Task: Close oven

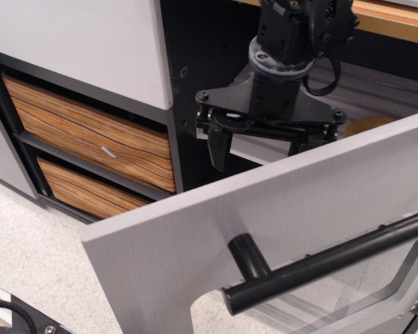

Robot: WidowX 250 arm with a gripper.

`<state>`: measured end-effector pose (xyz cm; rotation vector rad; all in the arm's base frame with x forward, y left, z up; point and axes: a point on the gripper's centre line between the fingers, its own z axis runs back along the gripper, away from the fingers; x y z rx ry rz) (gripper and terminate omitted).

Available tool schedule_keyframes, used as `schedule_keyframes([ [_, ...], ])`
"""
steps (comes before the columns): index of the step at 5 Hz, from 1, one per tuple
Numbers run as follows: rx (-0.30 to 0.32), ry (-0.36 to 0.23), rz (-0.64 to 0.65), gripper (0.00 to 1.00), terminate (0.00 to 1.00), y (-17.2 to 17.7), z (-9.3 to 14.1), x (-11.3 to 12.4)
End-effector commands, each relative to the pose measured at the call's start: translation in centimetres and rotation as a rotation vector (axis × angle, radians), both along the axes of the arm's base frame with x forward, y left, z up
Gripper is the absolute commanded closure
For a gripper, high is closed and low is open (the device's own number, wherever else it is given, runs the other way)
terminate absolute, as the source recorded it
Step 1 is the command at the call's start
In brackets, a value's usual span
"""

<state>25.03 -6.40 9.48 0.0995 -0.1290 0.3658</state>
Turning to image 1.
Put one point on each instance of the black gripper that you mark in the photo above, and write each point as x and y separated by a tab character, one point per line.
267	104

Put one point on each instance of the black oven door handle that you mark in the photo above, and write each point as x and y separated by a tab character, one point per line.
261	283

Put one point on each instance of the grey oven door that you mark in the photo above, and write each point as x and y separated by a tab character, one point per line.
155	261

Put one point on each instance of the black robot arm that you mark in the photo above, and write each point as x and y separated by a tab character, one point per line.
293	63

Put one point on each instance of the white oven rack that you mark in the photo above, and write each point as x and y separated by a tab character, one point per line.
361	93

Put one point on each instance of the yellow round toy food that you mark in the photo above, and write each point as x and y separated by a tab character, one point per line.
365	124

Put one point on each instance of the upper wood grain bin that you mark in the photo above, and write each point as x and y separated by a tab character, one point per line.
135	152

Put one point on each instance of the wood grain bin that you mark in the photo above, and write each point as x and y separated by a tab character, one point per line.
135	152
87	193

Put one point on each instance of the grey toy kitchen cabinet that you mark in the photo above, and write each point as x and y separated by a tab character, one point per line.
143	61

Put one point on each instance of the lower wood grain bin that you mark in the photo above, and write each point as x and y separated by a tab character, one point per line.
87	193

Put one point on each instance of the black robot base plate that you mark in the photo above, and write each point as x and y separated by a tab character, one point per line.
44	324

